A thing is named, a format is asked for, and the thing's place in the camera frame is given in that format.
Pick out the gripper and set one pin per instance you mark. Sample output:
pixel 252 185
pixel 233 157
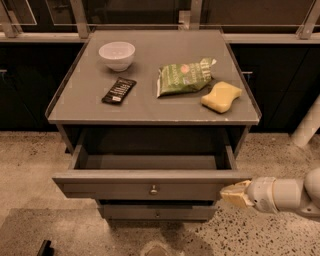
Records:
pixel 261 194

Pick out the grey top drawer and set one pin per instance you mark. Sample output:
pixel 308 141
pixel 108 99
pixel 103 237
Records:
pixel 146 177

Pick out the grey drawer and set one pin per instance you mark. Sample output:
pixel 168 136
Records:
pixel 158 210
pixel 146 177

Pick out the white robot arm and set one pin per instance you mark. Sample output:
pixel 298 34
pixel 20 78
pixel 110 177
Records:
pixel 273 195

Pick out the grey drawer cabinet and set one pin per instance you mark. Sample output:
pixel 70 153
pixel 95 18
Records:
pixel 144 124

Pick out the grey lower drawer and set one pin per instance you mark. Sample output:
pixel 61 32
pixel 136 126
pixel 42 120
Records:
pixel 158 210

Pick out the yellow sponge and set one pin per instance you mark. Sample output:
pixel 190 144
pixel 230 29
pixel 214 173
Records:
pixel 221 96

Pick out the green chip bag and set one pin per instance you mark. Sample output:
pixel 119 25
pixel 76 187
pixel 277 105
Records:
pixel 184 78

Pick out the black snack bar wrapper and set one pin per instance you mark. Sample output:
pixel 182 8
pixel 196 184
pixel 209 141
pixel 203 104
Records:
pixel 118 91

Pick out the white ceramic bowl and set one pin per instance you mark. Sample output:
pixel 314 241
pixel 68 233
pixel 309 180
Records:
pixel 117 56

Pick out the black object on floor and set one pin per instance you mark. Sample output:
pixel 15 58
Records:
pixel 46 249

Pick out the metal railing frame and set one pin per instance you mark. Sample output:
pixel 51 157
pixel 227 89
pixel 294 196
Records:
pixel 240 21

